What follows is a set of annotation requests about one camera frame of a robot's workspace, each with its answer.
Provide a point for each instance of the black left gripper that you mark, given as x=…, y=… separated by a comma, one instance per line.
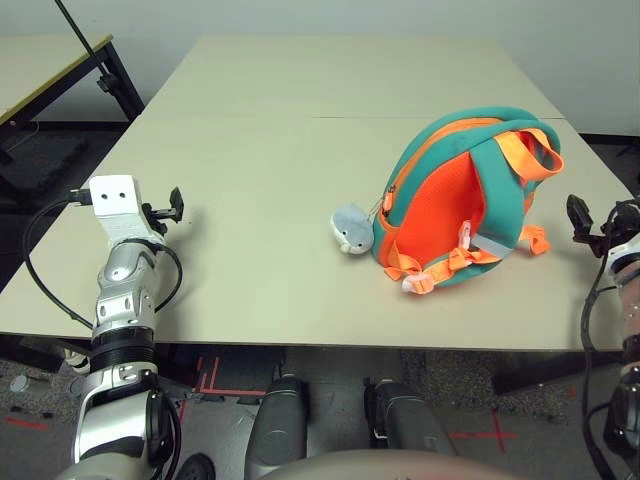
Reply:
x=160, y=220

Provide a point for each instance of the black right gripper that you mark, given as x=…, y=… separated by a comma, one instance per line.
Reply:
x=617, y=225

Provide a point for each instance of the teal and orange backpack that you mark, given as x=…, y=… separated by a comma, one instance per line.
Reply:
x=440, y=215

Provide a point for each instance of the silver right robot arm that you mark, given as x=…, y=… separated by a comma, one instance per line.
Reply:
x=631, y=320

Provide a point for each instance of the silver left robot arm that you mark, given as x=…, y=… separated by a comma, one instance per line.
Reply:
x=120, y=280

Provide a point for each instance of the dark floor mat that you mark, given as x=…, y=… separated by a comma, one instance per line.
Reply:
x=45, y=160

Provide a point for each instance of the thin black pole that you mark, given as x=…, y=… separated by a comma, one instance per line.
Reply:
x=82, y=35

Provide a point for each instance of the round silver floor disc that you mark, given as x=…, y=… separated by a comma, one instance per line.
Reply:
x=20, y=383

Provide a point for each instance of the grey left robot leg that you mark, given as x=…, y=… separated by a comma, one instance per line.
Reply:
x=277, y=425

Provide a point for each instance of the grey robot leg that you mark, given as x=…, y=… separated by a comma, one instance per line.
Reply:
x=405, y=420
x=277, y=425

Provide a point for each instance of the grey right robot leg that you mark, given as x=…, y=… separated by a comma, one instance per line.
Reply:
x=405, y=420

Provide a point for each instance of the grey robot torso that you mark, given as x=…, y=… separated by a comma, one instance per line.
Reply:
x=390, y=467

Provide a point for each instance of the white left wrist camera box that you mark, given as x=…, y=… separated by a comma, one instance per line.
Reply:
x=115, y=197

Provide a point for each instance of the beige side table black frame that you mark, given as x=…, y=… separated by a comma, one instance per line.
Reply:
x=40, y=60

